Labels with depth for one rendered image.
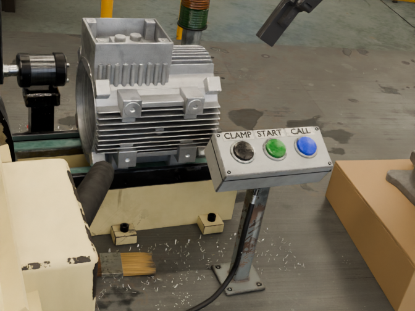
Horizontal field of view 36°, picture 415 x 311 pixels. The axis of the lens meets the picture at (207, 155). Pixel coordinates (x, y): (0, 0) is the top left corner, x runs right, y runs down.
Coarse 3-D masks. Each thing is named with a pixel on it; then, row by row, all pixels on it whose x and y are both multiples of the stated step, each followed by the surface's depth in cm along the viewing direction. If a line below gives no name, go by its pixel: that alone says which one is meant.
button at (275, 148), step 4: (272, 140) 90; (276, 140) 91; (268, 144) 90; (272, 144) 90; (276, 144) 90; (280, 144) 90; (284, 144) 91; (268, 148) 90; (272, 148) 90; (276, 148) 90; (280, 148) 90; (284, 148) 90; (268, 152) 90; (272, 152) 89; (276, 152) 90; (280, 152) 90; (284, 152) 90; (272, 156) 90; (276, 156) 89; (280, 156) 90
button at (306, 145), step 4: (304, 136) 93; (300, 140) 92; (304, 140) 92; (308, 140) 92; (312, 140) 93; (300, 144) 92; (304, 144) 92; (308, 144) 92; (312, 144) 92; (300, 148) 91; (304, 148) 91; (308, 148) 92; (312, 148) 92; (316, 148) 92; (304, 152) 91; (308, 152) 91; (312, 152) 92
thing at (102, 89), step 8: (80, 48) 104; (80, 56) 104; (96, 80) 95; (104, 80) 95; (208, 80) 101; (216, 80) 102; (96, 88) 95; (104, 88) 95; (208, 88) 101; (216, 88) 101; (96, 96) 95; (104, 96) 96; (200, 152) 108; (96, 160) 101; (104, 160) 102
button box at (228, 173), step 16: (288, 128) 93; (304, 128) 94; (208, 144) 91; (224, 144) 89; (256, 144) 90; (288, 144) 92; (320, 144) 94; (208, 160) 92; (224, 160) 87; (240, 160) 88; (256, 160) 89; (272, 160) 90; (288, 160) 90; (304, 160) 91; (320, 160) 92; (224, 176) 87; (240, 176) 87; (256, 176) 89; (272, 176) 90; (288, 176) 91; (304, 176) 93; (320, 176) 94
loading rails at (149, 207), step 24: (24, 144) 109; (48, 144) 110; (72, 144) 111; (72, 168) 105; (144, 168) 106; (168, 168) 108; (192, 168) 109; (120, 192) 107; (144, 192) 108; (168, 192) 110; (192, 192) 112; (96, 216) 108; (120, 216) 110; (144, 216) 111; (168, 216) 113; (192, 216) 115; (216, 216) 116; (120, 240) 108
